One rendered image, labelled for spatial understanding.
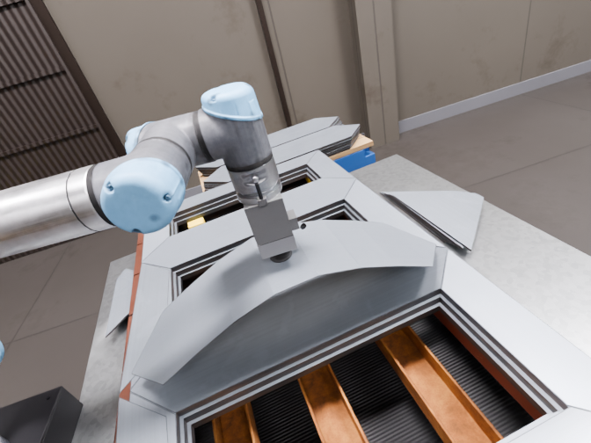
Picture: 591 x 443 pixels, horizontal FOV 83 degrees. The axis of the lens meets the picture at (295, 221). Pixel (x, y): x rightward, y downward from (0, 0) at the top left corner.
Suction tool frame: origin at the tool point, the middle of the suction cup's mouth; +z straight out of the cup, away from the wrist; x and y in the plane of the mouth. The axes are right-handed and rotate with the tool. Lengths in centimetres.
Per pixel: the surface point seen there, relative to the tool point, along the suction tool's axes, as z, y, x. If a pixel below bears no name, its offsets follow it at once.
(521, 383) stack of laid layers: 18.6, -25.5, -30.7
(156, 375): 8.5, -9.4, 27.2
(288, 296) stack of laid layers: 15.7, 6.0, 1.5
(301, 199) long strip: 16, 47, -11
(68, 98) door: -13, 254, 126
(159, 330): 8.1, 0.8, 27.8
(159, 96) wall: 4, 261, 61
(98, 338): 34, 33, 64
